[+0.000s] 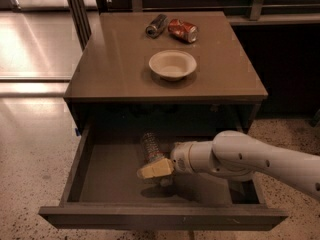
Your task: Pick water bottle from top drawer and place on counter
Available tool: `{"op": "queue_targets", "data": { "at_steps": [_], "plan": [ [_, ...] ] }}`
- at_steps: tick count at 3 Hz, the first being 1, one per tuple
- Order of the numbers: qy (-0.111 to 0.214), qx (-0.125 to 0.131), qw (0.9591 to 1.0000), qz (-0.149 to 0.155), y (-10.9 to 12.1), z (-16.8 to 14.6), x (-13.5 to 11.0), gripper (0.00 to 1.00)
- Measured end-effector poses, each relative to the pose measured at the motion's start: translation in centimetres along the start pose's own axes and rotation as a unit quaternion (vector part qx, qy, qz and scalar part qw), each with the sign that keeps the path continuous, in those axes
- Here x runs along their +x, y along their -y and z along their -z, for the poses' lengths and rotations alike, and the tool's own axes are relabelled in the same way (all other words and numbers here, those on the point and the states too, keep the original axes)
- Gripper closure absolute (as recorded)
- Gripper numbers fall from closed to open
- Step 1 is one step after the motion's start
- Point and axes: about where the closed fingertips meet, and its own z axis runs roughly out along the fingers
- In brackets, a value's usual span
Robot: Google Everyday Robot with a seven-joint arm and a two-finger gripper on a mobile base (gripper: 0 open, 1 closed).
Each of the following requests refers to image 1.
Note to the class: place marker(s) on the brown cabinet with counter top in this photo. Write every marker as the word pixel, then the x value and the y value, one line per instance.
pixel 114 66

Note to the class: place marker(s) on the clear plastic water bottle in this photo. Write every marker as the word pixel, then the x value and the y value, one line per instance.
pixel 151 150

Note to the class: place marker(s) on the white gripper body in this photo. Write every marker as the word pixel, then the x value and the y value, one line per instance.
pixel 180 159

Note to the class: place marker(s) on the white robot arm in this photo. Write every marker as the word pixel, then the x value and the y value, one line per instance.
pixel 236 156

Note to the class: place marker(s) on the open brown top drawer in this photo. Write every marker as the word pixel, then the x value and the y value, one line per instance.
pixel 104 192

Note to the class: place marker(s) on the crushed red soda can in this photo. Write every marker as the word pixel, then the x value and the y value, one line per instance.
pixel 183 30

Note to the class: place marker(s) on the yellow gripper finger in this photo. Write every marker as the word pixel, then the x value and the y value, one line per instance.
pixel 159 168

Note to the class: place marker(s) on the dark silver soda can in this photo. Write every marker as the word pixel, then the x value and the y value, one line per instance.
pixel 157 26

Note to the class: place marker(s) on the white paper bowl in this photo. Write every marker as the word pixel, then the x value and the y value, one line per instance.
pixel 172 65

